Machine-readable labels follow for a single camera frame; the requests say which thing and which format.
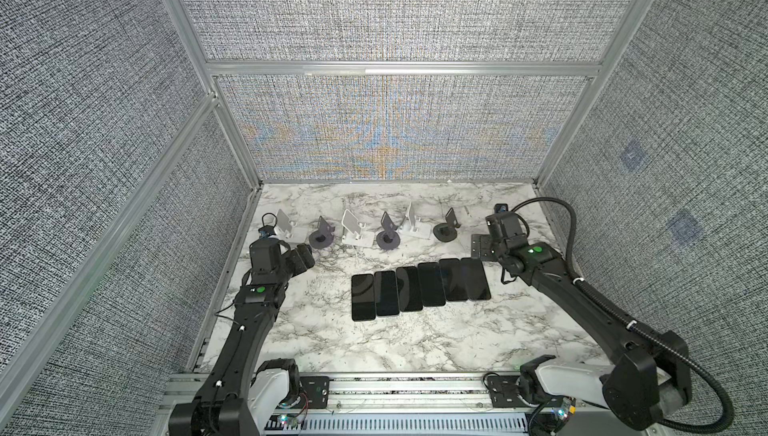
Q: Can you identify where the white leftmost phone stand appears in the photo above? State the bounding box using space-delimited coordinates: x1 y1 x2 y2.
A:
274 208 294 241

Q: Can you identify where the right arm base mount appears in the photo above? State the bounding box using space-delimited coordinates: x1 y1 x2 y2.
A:
481 372 575 426

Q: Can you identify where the aluminium front rail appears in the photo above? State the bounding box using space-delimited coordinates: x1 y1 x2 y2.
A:
158 371 655 436

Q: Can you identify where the large black phone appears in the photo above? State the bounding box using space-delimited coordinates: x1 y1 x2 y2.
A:
438 258 469 302

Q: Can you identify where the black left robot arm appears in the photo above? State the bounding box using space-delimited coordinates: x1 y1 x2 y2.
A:
168 237 315 435

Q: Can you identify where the black fabric phone stand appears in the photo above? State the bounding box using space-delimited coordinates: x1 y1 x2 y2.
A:
432 207 461 243

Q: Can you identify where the round grey stand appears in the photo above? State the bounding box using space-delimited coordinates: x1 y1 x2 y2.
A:
376 212 401 251
308 216 335 250

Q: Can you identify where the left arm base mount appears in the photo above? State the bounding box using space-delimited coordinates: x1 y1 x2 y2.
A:
276 376 331 412

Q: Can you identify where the black corrugated cable conduit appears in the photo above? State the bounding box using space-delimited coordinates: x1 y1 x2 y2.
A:
509 197 736 435

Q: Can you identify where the silver metal phone stand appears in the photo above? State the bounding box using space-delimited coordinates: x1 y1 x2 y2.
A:
399 202 432 240

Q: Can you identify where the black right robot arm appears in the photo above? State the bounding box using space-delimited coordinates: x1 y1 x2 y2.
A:
486 212 692 431

